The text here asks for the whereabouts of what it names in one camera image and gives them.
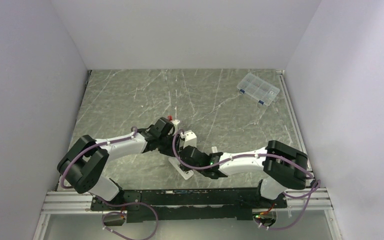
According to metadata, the white remote control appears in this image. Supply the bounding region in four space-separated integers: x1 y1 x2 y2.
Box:
168 157 194 180

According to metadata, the white battery cover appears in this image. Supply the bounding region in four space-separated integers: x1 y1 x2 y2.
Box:
211 146 218 153

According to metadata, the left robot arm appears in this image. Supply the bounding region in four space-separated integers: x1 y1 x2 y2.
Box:
57 117 180 210

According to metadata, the clear plastic organizer box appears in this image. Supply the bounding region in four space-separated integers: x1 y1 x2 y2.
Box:
237 73 280 106

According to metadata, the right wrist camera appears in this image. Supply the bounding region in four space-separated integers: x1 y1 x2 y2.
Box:
179 130 197 149

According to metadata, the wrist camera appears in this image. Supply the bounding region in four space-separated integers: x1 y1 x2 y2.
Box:
167 115 181 132
179 130 197 149

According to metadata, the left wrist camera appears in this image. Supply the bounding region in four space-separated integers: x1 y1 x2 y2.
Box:
167 115 181 132

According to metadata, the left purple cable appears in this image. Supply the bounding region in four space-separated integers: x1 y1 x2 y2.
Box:
60 125 139 190

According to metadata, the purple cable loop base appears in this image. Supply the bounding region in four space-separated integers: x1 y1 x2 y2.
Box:
101 199 161 240

